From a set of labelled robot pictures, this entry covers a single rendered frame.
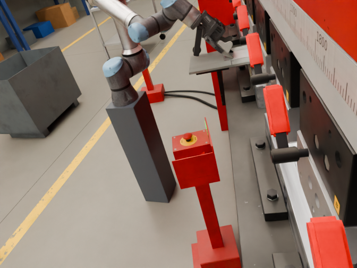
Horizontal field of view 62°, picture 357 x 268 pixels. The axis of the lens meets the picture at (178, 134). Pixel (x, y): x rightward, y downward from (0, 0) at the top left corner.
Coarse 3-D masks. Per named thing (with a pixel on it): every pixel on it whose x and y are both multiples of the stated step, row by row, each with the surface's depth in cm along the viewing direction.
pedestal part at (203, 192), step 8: (208, 184) 126; (200, 192) 129; (208, 192) 129; (200, 200) 132; (208, 200) 132; (208, 208) 135; (208, 216) 138; (216, 216) 139; (208, 224) 141; (216, 224) 142; (208, 232) 145; (216, 232) 145; (216, 240) 149
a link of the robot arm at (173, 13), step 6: (162, 0) 113; (168, 0) 112; (174, 0) 112; (180, 0) 113; (186, 0) 115; (168, 6) 113; (174, 6) 113; (180, 6) 113; (186, 6) 114; (168, 12) 116; (174, 12) 115; (180, 12) 114; (186, 12) 114; (174, 18) 119; (180, 18) 116
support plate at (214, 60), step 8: (232, 48) 132; (240, 48) 130; (192, 56) 135; (200, 56) 133; (208, 56) 131; (216, 56) 129; (192, 64) 128; (200, 64) 126; (208, 64) 124; (216, 64) 122; (224, 64) 120; (232, 64) 119; (240, 64) 118; (192, 72) 122; (200, 72) 121
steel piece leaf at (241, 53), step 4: (236, 52) 127; (240, 52) 126; (244, 52) 125; (224, 56) 125; (236, 56) 123; (240, 56) 122; (244, 56) 121; (248, 56) 121; (224, 60) 123; (228, 60) 122
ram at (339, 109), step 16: (304, 0) 28; (320, 0) 24; (336, 0) 21; (352, 0) 18; (272, 16) 47; (320, 16) 24; (336, 16) 21; (352, 16) 18; (288, 32) 37; (336, 32) 21; (352, 32) 19; (304, 48) 31; (352, 48) 19; (304, 64) 31; (320, 80) 27; (320, 96) 27; (336, 96) 23; (336, 112) 24; (352, 112) 21; (352, 128) 21; (352, 144) 21
